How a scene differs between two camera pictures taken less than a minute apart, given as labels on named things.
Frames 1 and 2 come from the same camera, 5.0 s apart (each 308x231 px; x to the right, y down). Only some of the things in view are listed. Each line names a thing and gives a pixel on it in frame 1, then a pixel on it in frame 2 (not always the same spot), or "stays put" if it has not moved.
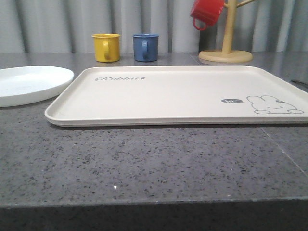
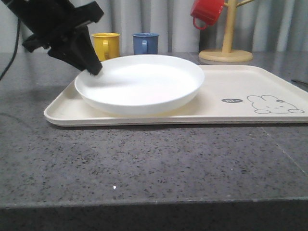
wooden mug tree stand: [226, 55] stays put
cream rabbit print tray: [178, 95] stays put
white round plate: [23, 85] to [140, 83]
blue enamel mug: [146, 46] stays put
